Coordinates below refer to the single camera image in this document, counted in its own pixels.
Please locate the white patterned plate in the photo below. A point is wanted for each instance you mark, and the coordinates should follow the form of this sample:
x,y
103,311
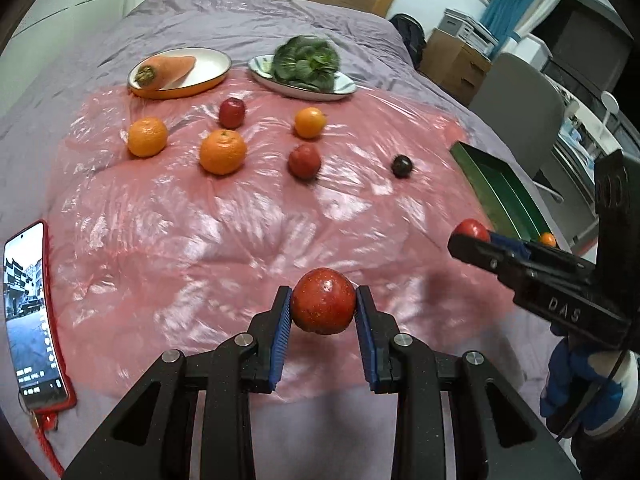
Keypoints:
x,y
314,86

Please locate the orange carrot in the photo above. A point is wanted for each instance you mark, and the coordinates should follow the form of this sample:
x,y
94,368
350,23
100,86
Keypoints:
x,y
160,71

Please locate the orange rimmed white plate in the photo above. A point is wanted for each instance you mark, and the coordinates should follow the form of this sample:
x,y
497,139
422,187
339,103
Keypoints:
x,y
211,68

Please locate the small back red apple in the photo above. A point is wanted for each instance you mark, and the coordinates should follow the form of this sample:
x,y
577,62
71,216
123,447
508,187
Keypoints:
x,y
231,113

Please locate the red smartphone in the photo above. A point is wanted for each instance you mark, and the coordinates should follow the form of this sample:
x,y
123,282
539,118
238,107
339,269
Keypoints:
x,y
38,366

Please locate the dark purple plum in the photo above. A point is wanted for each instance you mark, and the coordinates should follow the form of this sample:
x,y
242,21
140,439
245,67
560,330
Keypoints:
x,y
401,166

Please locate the right blue gloved hand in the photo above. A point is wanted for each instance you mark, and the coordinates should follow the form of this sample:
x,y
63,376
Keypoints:
x,y
590,390

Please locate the green rectangular tray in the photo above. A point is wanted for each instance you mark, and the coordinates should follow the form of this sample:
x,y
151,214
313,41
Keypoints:
x,y
508,207

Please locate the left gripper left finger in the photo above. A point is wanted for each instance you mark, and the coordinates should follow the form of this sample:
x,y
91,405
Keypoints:
x,y
148,435

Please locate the white wardrobe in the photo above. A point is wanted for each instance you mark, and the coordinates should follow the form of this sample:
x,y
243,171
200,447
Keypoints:
x,y
49,28

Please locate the wooden nightstand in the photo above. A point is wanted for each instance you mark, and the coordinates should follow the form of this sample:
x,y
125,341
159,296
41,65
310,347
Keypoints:
x,y
454,66

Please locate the green leafy cabbage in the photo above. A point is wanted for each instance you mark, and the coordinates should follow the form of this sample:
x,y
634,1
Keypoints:
x,y
305,53

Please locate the mandarin orange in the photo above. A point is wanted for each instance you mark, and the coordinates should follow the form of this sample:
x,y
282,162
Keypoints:
x,y
222,152

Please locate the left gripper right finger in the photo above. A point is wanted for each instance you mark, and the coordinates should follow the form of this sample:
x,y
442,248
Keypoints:
x,y
496,435

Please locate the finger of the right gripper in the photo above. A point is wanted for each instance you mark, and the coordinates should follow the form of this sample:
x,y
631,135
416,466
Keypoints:
x,y
517,247
485,256

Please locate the white desk lamp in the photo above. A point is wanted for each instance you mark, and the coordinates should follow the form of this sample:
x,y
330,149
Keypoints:
x,y
611,108

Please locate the pink plastic sheet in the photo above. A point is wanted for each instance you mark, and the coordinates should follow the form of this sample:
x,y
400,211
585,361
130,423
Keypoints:
x,y
149,254

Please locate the grey office chair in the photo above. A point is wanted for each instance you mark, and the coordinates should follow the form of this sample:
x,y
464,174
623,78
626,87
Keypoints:
x,y
523,108

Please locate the black backpack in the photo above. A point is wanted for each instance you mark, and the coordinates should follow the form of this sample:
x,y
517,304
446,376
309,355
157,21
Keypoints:
x,y
412,35

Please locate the right blue curtain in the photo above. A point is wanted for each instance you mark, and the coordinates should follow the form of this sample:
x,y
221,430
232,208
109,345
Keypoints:
x,y
500,19

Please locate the white desk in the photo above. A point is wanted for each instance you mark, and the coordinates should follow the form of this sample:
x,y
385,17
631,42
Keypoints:
x,y
581,138

